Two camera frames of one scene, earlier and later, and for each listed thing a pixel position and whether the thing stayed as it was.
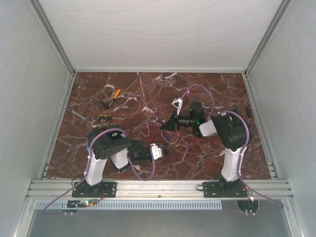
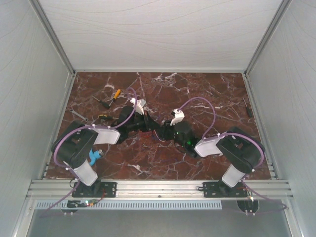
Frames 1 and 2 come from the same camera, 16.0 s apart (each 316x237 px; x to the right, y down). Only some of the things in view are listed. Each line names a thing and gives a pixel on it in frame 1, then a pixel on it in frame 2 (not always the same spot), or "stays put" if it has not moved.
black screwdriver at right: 249,110 stays put
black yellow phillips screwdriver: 105,116 stays put
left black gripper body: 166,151 -> 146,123
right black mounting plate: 223,189 stays put
